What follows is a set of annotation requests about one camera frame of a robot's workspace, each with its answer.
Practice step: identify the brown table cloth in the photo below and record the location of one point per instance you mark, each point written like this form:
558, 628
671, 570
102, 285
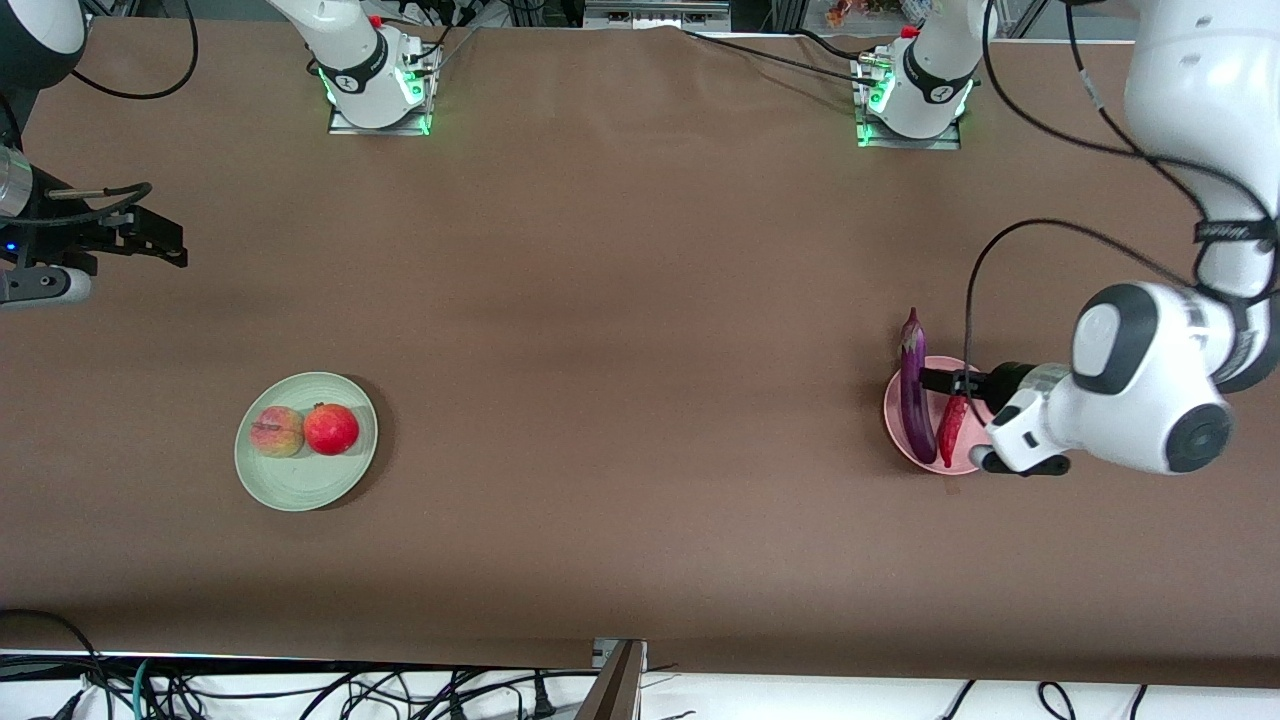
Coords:
600, 200

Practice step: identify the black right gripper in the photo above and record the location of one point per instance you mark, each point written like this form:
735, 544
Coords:
62, 234

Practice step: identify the pale green plate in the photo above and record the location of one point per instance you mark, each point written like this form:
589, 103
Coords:
305, 480

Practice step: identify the red chili pepper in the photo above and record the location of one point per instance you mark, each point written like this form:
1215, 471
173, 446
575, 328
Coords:
950, 430

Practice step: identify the colourful toy food pile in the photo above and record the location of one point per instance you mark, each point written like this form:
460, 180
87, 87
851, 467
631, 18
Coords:
860, 10

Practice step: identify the pink plate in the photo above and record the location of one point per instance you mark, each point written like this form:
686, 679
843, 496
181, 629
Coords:
990, 420

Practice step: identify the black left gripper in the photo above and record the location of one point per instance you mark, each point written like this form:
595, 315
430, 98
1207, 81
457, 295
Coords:
1004, 382

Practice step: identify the aluminium profile post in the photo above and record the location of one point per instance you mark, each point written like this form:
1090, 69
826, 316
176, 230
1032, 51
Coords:
615, 690

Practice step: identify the purple eggplant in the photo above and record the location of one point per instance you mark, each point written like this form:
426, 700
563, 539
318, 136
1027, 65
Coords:
915, 400

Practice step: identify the black power plug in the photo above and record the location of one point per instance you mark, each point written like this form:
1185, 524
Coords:
542, 705

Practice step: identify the grey metal box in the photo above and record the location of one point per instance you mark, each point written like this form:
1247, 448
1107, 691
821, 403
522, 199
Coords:
655, 12

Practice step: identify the yellow-pink peach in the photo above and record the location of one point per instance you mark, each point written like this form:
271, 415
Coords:
277, 432

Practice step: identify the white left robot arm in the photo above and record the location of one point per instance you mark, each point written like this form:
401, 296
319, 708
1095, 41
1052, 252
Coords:
1140, 400

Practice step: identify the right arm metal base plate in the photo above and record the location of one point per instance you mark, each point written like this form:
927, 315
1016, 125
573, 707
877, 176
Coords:
395, 130

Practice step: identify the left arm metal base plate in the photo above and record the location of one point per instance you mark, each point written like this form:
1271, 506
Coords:
945, 145

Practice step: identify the red pomegranate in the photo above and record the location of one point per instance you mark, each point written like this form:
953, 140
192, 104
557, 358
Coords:
331, 430

